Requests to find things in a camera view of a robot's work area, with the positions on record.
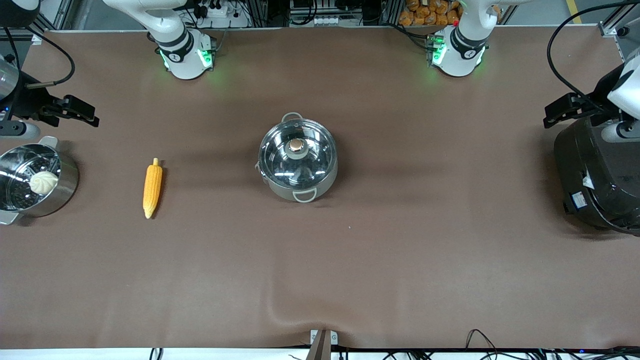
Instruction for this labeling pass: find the glass lid with copper knob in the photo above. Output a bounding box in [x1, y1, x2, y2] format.
[259, 119, 337, 182]

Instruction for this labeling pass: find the brown table mat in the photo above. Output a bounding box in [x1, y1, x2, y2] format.
[0, 25, 640, 350]

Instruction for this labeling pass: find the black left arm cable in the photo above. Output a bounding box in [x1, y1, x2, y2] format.
[546, 1, 640, 115]

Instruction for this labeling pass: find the white power strip with plugs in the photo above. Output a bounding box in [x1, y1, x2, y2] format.
[197, 0, 232, 20]

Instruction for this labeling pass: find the steel pot with grey handles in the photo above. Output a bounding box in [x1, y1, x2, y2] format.
[256, 112, 339, 204]

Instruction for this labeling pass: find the bag of orange buns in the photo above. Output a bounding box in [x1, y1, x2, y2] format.
[398, 0, 463, 27]

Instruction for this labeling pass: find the black rice cooker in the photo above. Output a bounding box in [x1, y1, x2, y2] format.
[553, 117, 640, 236]

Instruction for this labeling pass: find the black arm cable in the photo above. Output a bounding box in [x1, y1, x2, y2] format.
[546, 1, 640, 115]
[2, 26, 76, 91]

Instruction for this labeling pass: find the yellow corn cob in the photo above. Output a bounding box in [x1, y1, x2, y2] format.
[142, 157, 164, 220]

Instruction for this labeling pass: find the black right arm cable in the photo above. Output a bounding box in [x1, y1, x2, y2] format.
[2, 26, 76, 91]

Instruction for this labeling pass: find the aluminium corner bracket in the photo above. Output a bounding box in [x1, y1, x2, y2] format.
[599, 19, 630, 38]

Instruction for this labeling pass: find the black looped floor cable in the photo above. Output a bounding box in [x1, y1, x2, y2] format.
[465, 328, 503, 351]

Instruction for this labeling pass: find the shiny steel steamer pot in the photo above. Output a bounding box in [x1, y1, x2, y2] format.
[0, 136, 80, 226]

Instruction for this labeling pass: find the white steamed bun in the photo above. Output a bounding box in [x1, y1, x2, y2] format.
[29, 171, 60, 196]

